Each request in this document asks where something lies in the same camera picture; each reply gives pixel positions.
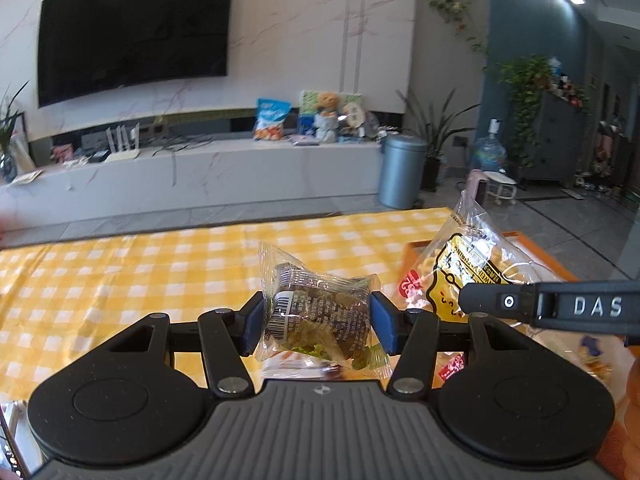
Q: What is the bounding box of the pink small heater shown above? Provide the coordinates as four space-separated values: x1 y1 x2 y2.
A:
465 169 488 206

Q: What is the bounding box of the dark brown snack packet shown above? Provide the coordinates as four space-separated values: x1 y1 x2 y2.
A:
254 243 392 382

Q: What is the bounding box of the brown teddy bear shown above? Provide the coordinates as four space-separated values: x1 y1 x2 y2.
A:
316 91 341 119

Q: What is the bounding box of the white marble tv cabinet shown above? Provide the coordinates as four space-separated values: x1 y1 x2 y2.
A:
1 139 383 231

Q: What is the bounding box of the round white hand fan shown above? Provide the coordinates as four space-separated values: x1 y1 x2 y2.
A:
343 102 366 136

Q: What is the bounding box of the yellow white checkered tablecloth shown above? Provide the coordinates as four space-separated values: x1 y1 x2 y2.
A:
1 208 449 401

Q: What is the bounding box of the yellow puffed snack bag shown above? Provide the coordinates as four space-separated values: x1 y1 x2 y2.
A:
393 191 562 322

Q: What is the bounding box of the white wifi router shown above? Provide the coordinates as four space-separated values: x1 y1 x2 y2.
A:
105 124 140 162

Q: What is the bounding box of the white small stool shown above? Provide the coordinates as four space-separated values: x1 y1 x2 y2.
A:
484 171 518 206

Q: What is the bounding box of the orange cardboard box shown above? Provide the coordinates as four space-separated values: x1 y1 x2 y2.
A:
398 231 639 479

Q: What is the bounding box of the blue water jug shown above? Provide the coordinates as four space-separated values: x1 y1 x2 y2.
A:
472 118 506 172

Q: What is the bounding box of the potted long-leaf plant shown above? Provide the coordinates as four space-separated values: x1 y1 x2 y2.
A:
396 88 480 192

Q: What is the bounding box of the black wall television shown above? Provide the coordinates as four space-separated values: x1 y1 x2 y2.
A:
38 0 231 106

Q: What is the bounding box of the green plant glass vase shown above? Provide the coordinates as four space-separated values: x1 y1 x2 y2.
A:
0 81 28 184

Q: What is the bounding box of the blue metal trash bin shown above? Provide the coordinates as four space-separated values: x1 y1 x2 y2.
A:
378 133 427 210

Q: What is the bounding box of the hanging green vine plant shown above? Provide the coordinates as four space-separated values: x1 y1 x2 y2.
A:
427 0 552 167

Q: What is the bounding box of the dark grey drawer cabinet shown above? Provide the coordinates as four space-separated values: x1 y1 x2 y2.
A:
523 94 587 183

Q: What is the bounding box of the blue white snack bag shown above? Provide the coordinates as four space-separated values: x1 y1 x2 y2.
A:
254 98 292 141

